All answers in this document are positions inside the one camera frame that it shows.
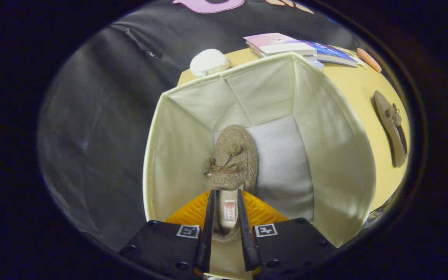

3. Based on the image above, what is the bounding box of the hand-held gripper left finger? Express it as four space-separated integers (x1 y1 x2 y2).
118 189 216 278

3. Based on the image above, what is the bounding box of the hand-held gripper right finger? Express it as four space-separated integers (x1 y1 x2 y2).
237 189 338 279

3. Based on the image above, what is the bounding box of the brown fuzzy shoe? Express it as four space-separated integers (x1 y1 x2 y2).
373 90 408 168
204 124 259 243

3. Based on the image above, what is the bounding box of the cream fabric storage box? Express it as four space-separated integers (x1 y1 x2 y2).
142 52 377 248

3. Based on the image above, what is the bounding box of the white fluffy ball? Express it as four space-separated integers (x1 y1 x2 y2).
190 49 231 77

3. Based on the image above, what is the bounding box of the pale blue book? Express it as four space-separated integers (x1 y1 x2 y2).
304 54 324 69

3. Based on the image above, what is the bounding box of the pink book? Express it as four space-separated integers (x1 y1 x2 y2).
243 33 318 58

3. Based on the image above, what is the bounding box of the orange oval pad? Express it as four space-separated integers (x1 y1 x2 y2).
357 48 382 74

